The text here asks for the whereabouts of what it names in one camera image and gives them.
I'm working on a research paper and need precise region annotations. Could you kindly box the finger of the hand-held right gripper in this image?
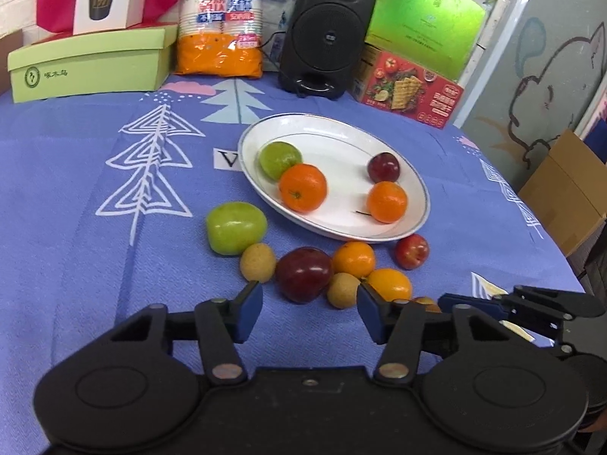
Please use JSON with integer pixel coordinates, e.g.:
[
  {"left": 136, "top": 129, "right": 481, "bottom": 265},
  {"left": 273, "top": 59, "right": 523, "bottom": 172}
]
[
  {"left": 437, "top": 293, "right": 573, "bottom": 348},
  {"left": 493, "top": 285, "right": 601, "bottom": 319}
]

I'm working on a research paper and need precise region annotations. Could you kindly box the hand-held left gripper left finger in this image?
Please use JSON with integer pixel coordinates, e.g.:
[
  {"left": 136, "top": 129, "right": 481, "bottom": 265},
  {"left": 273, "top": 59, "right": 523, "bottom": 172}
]
[{"left": 110, "top": 281, "right": 264, "bottom": 386}]

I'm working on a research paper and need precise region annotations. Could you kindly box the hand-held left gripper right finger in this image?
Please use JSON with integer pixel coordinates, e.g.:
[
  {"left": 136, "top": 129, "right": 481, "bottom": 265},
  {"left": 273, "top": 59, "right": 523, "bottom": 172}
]
[{"left": 357, "top": 282, "right": 508, "bottom": 384}]

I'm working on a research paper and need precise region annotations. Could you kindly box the dark red apple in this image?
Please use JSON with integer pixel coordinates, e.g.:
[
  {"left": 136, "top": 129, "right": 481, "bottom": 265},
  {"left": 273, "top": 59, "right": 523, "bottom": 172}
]
[{"left": 275, "top": 247, "right": 333, "bottom": 304}]

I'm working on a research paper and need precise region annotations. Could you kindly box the white oval plate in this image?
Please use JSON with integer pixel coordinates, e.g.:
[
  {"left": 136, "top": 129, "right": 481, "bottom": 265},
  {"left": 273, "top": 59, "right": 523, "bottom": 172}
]
[{"left": 237, "top": 113, "right": 431, "bottom": 243}]

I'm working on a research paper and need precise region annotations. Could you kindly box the tan round fruit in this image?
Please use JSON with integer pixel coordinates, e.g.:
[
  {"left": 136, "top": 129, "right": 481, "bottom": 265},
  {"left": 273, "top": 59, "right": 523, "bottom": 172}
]
[
  {"left": 326, "top": 272, "right": 362, "bottom": 309},
  {"left": 239, "top": 243, "right": 277, "bottom": 282}
]

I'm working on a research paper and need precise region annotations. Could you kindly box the yellow-orange citrus fruit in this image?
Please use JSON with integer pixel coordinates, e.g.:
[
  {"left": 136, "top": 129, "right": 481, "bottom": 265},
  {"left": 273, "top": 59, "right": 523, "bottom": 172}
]
[{"left": 366, "top": 268, "right": 413, "bottom": 302}]

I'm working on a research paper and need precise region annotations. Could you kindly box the small orange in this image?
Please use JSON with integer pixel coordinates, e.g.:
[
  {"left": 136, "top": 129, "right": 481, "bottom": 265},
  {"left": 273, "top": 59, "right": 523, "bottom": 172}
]
[
  {"left": 331, "top": 242, "right": 377, "bottom": 279},
  {"left": 367, "top": 181, "right": 409, "bottom": 224}
]

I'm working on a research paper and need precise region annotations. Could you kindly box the small red apple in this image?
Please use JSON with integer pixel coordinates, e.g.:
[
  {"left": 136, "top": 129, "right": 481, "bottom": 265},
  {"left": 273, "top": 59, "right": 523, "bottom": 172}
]
[{"left": 395, "top": 234, "right": 430, "bottom": 270}]

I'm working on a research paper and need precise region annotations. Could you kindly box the large green apple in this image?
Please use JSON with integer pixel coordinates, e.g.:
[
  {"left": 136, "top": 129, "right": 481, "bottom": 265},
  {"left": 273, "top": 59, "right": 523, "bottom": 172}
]
[{"left": 205, "top": 202, "right": 269, "bottom": 256}]

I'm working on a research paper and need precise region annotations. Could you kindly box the brown cardboard box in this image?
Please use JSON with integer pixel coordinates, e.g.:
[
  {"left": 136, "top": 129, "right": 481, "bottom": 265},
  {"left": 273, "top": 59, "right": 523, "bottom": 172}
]
[{"left": 518, "top": 129, "right": 607, "bottom": 259}]

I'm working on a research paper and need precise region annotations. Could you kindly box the large orange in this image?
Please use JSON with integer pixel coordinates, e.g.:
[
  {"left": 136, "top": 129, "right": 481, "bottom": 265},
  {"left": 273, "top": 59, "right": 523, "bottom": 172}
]
[{"left": 278, "top": 163, "right": 328, "bottom": 214}]

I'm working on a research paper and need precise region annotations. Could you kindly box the dark purple plum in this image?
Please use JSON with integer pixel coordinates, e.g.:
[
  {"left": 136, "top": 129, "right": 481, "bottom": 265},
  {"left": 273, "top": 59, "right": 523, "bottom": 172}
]
[{"left": 366, "top": 152, "right": 400, "bottom": 184}]

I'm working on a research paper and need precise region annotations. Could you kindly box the small green apple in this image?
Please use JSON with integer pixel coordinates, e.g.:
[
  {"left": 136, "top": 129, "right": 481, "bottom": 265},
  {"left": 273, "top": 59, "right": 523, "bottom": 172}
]
[{"left": 258, "top": 141, "right": 303, "bottom": 182}]

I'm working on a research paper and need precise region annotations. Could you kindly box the blue printed tablecloth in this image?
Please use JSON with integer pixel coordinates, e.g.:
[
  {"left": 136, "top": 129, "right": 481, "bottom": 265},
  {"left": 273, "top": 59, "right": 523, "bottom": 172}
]
[{"left": 0, "top": 73, "right": 589, "bottom": 455}]

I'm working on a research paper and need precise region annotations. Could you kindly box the red cracker box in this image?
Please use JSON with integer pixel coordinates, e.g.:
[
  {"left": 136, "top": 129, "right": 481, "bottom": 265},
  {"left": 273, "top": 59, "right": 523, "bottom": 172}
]
[{"left": 353, "top": 44, "right": 465, "bottom": 130}]

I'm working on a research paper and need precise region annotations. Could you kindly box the pack of paper cups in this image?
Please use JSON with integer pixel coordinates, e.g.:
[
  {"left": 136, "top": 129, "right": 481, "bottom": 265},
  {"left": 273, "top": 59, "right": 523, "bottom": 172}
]
[{"left": 173, "top": 0, "right": 265, "bottom": 80}]

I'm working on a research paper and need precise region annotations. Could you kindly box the black speaker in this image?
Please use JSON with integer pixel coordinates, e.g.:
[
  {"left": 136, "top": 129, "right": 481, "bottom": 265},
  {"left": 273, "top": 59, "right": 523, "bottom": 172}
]
[{"left": 277, "top": 0, "right": 379, "bottom": 100}]

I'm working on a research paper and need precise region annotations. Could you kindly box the green gift box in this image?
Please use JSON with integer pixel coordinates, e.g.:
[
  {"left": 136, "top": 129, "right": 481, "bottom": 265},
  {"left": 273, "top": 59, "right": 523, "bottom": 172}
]
[{"left": 365, "top": 0, "right": 487, "bottom": 83}]

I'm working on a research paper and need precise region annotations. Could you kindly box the light green box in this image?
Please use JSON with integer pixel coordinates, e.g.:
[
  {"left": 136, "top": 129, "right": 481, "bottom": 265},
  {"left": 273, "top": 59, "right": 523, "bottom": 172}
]
[{"left": 7, "top": 25, "right": 178, "bottom": 104}]

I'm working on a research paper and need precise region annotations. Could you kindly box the black speaker cable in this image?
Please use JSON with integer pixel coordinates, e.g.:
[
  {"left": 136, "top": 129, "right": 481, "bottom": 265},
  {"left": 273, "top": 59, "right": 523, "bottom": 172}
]
[{"left": 258, "top": 31, "right": 290, "bottom": 73}]

